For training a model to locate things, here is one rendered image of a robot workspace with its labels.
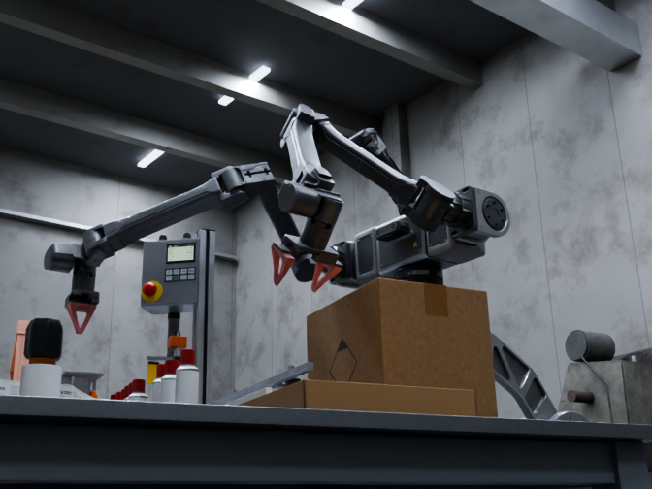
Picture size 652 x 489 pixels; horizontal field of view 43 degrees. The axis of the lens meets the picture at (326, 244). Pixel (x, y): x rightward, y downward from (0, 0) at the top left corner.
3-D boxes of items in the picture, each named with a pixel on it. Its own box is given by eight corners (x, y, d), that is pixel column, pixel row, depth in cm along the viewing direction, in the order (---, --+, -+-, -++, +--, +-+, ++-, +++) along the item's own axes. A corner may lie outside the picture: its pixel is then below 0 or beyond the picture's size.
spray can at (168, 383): (154, 450, 192) (158, 362, 199) (177, 450, 194) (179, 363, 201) (161, 448, 188) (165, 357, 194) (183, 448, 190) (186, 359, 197)
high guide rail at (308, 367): (136, 439, 229) (136, 433, 230) (140, 439, 230) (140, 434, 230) (307, 370, 139) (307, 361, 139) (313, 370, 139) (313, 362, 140)
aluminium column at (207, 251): (187, 478, 214) (195, 233, 236) (205, 479, 216) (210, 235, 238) (193, 477, 210) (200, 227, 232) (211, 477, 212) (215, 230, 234)
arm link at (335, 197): (350, 200, 166) (337, 190, 171) (323, 192, 162) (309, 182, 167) (338, 232, 168) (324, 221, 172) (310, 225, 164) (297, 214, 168)
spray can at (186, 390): (170, 444, 182) (173, 351, 188) (192, 445, 184) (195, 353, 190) (177, 442, 177) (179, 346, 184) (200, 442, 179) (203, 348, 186)
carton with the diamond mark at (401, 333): (308, 448, 165) (306, 315, 174) (410, 450, 176) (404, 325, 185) (385, 431, 140) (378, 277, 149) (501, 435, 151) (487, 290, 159)
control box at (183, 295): (150, 314, 236) (153, 251, 243) (210, 311, 234) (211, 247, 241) (139, 306, 227) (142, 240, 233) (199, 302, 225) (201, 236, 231)
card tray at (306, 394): (218, 439, 126) (218, 411, 128) (368, 442, 138) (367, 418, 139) (304, 412, 101) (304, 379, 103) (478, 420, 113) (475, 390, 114)
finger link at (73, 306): (67, 330, 206) (70, 293, 209) (61, 336, 212) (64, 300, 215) (95, 333, 209) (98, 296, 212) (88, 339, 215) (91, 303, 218)
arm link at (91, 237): (250, 203, 213) (240, 177, 220) (244, 187, 209) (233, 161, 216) (93, 270, 210) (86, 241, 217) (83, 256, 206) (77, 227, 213)
